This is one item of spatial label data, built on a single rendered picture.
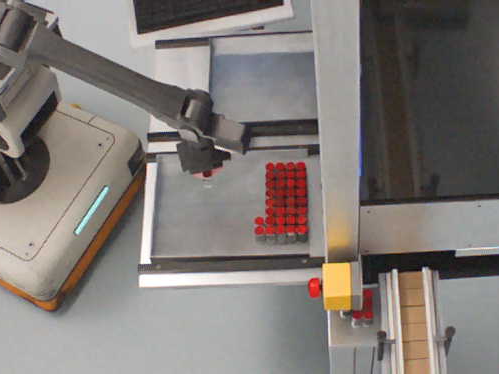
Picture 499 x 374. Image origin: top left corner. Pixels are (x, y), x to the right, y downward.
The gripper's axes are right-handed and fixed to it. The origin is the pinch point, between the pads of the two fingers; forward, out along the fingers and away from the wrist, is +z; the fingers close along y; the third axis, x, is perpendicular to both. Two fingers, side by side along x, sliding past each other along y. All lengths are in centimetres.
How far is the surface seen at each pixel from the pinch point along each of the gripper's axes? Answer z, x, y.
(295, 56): 12.0, 32.6, 29.6
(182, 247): 11.4, -9.9, -8.9
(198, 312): 101, 10, -9
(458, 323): 34, -37, 49
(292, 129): 9.4, 10.9, 22.1
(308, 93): 11.4, 20.7, 29.1
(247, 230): 10.7, -10.2, 5.6
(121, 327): 102, 12, -34
